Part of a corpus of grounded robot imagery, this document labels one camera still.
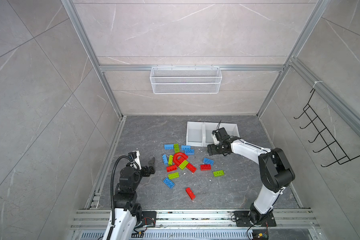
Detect green lego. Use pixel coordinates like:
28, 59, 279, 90
213, 170, 225, 178
179, 160, 189, 170
168, 155, 174, 166
168, 172, 180, 180
174, 144, 180, 154

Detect green lego top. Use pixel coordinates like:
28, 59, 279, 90
174, 144, 180, 154

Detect black wire hook rack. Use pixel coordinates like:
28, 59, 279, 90
294, 89, 360, 168

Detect white wire mesh basket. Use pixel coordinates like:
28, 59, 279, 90
150, 66, 223, 94

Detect red arch lego piece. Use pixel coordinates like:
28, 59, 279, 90
173, 152, 188, 167

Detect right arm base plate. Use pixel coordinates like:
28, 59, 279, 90
231, 210, 277, 227

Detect blue lego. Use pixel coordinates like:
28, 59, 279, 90
181, 145, 191, 151
184, 149, 195, 156
164, 144, 175, 150
163, 178, 175, 189
162, 154, 169, 166
203, 158, 214, 166

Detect green lego under arch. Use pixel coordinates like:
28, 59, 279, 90
179, 160, 189, 170

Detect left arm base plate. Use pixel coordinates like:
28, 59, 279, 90
136, 211, 157, 228

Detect white three-compartment bin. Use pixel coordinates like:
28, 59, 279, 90
186, 122, 240, 147

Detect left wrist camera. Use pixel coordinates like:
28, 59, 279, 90
128, 151, 142, 170

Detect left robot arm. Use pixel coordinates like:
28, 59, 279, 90
103, 151, 156, 240

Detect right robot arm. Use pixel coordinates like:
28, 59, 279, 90
208, 128, 296, 225

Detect red lego bottom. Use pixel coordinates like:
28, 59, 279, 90
186, 188, 196, 201

